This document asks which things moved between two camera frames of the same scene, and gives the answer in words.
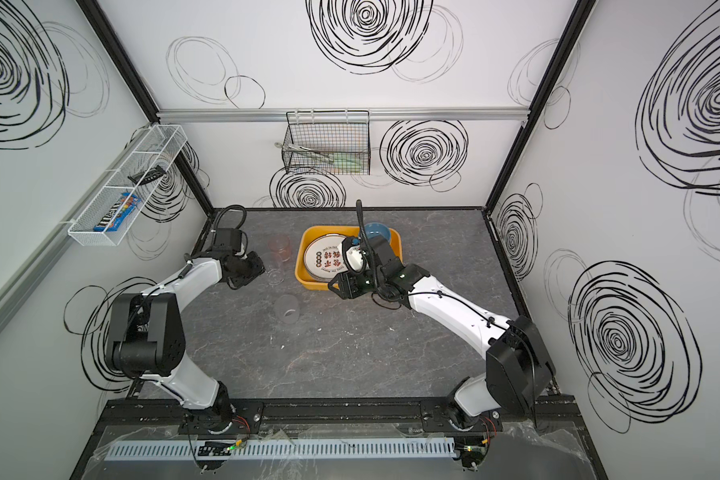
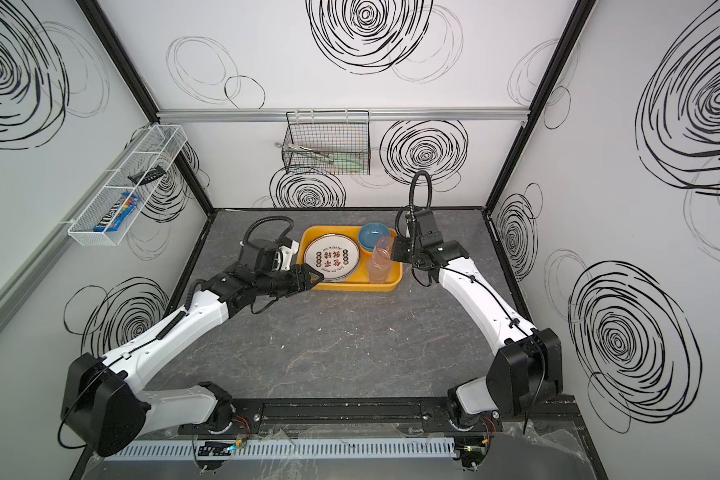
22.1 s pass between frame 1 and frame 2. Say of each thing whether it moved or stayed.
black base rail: stayed
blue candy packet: stayed
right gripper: moved
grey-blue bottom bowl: stayed
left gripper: moved
